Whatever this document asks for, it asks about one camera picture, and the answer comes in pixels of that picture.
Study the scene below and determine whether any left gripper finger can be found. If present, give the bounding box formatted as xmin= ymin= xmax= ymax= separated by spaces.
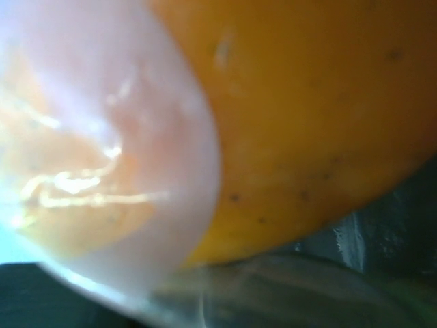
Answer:
xmin=1 ymin=264 xmax=137 ymax=328

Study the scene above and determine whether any clear zip top bag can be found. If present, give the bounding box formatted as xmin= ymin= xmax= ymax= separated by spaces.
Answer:
xmin=0 ymin=0 xmax=437 ymax=328

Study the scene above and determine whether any orange fake orange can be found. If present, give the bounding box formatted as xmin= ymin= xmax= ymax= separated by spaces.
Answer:
xmin=0 ymin=0 xmax=437 ymax=269

